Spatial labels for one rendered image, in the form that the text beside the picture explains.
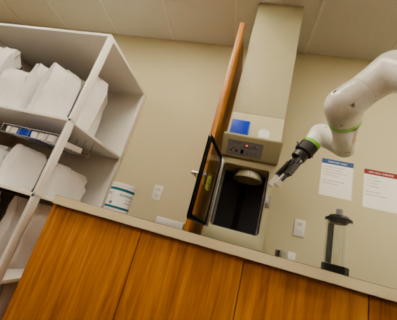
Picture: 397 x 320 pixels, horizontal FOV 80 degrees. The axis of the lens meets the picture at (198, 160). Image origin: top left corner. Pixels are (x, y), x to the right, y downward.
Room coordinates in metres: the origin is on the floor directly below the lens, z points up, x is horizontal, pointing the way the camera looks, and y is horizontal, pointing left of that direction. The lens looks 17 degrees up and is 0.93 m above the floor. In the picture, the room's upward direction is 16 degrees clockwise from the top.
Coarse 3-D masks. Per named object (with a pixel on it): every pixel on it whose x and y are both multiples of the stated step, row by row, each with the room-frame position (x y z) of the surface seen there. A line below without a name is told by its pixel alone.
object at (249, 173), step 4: (244, 168) 1.33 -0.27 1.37; (236, 172) 1.38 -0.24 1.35; (240, 172) 1.33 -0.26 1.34; (244, 172) 1.31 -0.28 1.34; (248, 172) 1.30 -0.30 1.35; (252, 172) 1.30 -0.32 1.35; (256, 172) 1.31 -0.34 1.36; (236, 176) 1.42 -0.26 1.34; (240, 176) 1.43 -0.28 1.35; (244, 176) 1.30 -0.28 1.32; (248, 176) 1.29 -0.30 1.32; (252, 176) 1.29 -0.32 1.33; (256, 176) 1.30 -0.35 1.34; (236, 180) 1.44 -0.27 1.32; (240, 180) 1.45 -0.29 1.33; (244, 180) 1.45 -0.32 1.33; (248, 180) 1.45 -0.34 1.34; (252, 180) 1.43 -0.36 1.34; (256, 180) 1.41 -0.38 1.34; (260, 180) 1.31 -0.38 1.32; (248, 184) 1.45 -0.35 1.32; (252, 184) 1.44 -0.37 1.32; (256, 184) 1.42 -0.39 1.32; (260, 184) 1.38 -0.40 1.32
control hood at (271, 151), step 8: (224, 136) 1.22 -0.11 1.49; (232, 136) 1.20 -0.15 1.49; (240, 136) 1.19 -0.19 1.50; (248, 136) 1.18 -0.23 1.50; (224, 144) 1.25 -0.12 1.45; (264, 144) 1.17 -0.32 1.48; (272, 144) 1.16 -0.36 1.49; (280, 144) 1.14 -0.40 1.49; (224, 152) 1.28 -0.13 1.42; (264, 152) 1.20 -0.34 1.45; (272, 152) 1.19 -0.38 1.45; (280, 152) 1.18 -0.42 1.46; (256, 160) 1.25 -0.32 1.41; (264, 160) 1.23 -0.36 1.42; (272, 160) 1.22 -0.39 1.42
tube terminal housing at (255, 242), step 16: (240, 112) 1.31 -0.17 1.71; (256, 128) 1.28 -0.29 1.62; (272, 128) 1.26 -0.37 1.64; (224, 160) 1.31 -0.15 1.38; (240, 160) 1.29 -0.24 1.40; (272, 176) 1.25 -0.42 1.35; (208, 224) 1.31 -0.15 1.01; (224, 240) 1.29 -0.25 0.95; (240, 240) 1.27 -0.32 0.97; (256, 240) 1.26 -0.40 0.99
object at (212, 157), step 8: (208, 136) 1.02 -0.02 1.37; (208, 152) 1.05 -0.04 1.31; (216, 152) 1.17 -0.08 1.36; (208, 160) 1.08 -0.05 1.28; (216, 160) 1.20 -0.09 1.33; (200, 168) 1.01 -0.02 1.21; (208, 168) 1.11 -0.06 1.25; (216, 168) 1.24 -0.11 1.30; (208, 176) 1.14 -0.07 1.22; (216, 176) 1.28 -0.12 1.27; (200, 184) 1.06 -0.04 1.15; (208, 184) 1.18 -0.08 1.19; (200, 192) 1.09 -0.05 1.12; (208, 192) 1.21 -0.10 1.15; (200, 200) 1.11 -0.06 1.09; (208, 200) 1.25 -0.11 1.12; (200, 208) 1.15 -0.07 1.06; (200, 216) 1.18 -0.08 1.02; (200, 224) 1.23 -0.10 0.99
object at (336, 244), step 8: (328, 216) 1.03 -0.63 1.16; (328, 224) 1.04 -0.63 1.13; (336, 224) 1.01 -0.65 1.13; (344, 224) 1.00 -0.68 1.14; (352, 224) 1.01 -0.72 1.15; (328, 232) 1.03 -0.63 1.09; (336, 232) 1.01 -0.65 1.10; (344, 232) 1.00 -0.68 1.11; (328, 240) 1.03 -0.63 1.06; (336, 240) 1.01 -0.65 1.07; (344, 240) 1.00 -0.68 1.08; (328, 248) 1.03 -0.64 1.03; (336, 248) 1.00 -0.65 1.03; (344, 248) 1.00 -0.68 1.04; (328, 256) 1.02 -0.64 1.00; (336, 256) 1.00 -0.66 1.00; (344, 256) 1.00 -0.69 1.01; (336, 264) 1.00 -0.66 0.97; (344, 264) 1.00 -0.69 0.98
